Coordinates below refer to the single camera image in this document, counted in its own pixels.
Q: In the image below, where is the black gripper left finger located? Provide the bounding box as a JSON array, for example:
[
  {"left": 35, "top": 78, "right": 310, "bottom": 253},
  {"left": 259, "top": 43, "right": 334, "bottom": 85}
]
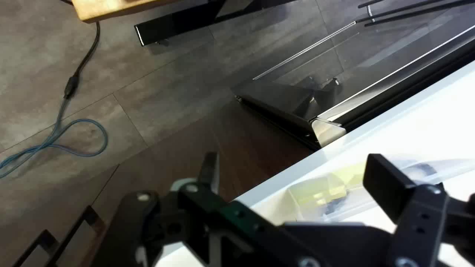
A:
[{"left": 197, "top": 153, "right": 219, "bottom": 193}]

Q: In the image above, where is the black metal frame base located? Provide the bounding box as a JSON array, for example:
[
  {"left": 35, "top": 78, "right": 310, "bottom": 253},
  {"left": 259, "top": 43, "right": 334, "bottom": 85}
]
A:
[{"left": 237, "top": 0, "right": 475, "bottom": 150}]

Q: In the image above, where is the black and blue cable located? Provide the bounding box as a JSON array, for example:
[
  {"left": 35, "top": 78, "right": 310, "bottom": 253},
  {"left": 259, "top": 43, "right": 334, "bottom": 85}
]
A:
[{"left": 0, "top": 21, "right": 110, "bottom": 181}]

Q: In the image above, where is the wooden board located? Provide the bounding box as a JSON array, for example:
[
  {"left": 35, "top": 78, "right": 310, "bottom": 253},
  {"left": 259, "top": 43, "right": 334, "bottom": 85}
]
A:
[{"left": 71, "top": 0, "right": 173, "bottom": 23}]

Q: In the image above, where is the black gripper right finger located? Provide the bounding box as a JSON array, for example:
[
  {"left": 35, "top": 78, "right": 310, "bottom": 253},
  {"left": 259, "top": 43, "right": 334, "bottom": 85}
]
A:
[{"left": 363, "top": 155, "right": 415, "bottom": 223}]

